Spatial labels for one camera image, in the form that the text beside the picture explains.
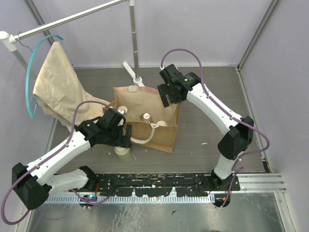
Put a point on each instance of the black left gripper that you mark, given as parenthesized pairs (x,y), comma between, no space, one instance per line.
(127,136)

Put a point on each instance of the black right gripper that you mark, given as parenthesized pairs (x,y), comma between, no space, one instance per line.
(164,89)

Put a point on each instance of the green bottle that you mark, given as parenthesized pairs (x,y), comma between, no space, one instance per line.
(124,154)

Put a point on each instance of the clear amber liquid bottle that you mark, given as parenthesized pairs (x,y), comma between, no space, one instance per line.
(145,117)

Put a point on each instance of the burlap canvas tote bag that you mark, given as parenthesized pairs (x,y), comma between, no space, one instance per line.
(153,125)

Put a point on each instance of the cream bottle wooden cap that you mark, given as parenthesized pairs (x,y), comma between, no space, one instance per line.
(162,123)

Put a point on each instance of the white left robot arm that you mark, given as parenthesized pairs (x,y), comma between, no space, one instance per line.
(39,179)

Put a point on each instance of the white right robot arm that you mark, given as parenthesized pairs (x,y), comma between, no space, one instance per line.
(237,131)

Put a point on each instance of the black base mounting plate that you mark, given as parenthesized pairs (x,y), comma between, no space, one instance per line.
(155,185)

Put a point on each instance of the beige cloth garment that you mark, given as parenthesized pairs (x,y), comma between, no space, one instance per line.
(60,91)

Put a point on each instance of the teal clothes hanger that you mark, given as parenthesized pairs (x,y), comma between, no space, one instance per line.
(31,104)

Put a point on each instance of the white clothes rack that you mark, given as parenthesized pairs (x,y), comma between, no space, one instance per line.
(10,40)

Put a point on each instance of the white cable duct strip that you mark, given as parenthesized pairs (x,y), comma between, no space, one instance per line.
(71,198)

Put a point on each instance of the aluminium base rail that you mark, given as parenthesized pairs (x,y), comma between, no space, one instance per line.
(248,183)

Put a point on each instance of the aluminium frame post right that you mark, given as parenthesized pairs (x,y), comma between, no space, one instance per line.
(259,31)

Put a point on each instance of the aluminium frame post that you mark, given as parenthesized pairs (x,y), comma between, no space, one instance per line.
(38,18)
(259,31)

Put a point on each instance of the aluminium frame post left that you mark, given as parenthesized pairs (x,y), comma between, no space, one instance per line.
(38,18)

